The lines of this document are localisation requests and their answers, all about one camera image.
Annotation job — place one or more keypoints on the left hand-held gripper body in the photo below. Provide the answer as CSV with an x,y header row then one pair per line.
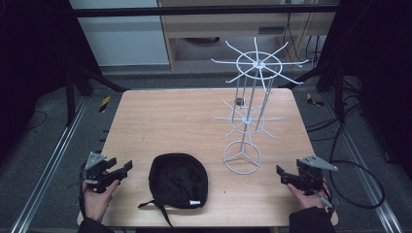
x,y
97,173

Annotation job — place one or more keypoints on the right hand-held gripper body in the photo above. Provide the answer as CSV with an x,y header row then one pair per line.
x,y
310,176

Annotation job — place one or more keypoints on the black cap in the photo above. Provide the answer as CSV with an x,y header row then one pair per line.
x,y
178,179

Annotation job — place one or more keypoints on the person's right hand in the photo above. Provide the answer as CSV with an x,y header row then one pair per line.
x,y
306,200

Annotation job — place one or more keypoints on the person's left hand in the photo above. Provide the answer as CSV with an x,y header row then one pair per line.
x,y
96,202

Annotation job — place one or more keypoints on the black yellow striped tape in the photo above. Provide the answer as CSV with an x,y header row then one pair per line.
x,y
104,103
313,100

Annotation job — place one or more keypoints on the black metal stand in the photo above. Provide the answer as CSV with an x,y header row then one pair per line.
x,y
338,93
71,97

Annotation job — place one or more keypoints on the small black object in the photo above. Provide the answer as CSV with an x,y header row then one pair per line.
x,y
239,101

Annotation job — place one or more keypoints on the white cabinet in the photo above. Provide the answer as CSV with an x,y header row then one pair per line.
x,y
123,42

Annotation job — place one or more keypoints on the black curtain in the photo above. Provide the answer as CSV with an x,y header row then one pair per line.
x,y
35,64
379,64

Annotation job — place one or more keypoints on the dark oval object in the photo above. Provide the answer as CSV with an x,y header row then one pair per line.
x,y
202,40

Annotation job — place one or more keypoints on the wooden shelf unit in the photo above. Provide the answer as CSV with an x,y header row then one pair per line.
x,y
223,26

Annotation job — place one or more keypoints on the black horizontal bar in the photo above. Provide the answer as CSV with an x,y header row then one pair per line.
x,y
194,11

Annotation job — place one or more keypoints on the aluminium floor rail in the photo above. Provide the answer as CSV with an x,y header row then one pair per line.
x,y
366,174
45,174

